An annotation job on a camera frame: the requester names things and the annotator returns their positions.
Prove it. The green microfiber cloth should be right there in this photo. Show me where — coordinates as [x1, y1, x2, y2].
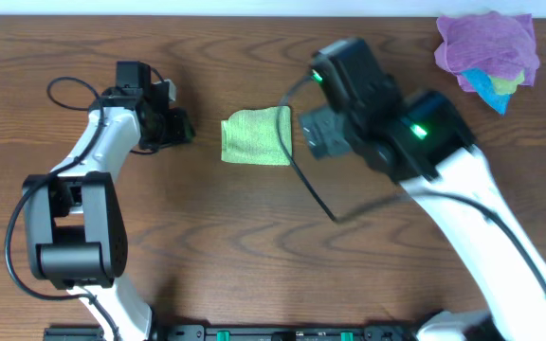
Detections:
[221, 106, 292, 166]

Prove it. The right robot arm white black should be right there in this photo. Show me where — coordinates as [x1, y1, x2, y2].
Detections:
[300, 91, 546, 340]

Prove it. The blue cloth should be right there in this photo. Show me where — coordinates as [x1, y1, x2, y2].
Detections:
[461, 68, 512, 116]

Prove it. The yellow-green small cloth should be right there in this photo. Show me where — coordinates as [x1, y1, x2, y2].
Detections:
[489, 70, 525, 96]

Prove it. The purple cloth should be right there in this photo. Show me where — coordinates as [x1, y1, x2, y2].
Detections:
[434, 11, 540, 92]

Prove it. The right camera cable black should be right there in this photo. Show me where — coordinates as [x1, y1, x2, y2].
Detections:
[275, 73, 546, 341]

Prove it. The camera cable black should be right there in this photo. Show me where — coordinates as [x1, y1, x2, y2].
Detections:
[275, 73, 546, 341]
[4, 76, 170, 341]

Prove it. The left camera cable black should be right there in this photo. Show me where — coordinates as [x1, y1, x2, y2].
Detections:
[4, 76, 170, 341]

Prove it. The green clamp on rail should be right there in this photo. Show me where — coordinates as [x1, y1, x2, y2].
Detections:
[340, 332, 354, 341]
[216, 331, 230, 341]

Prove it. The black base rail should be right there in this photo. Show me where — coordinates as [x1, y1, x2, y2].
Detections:
[43, 324, 416, 341]

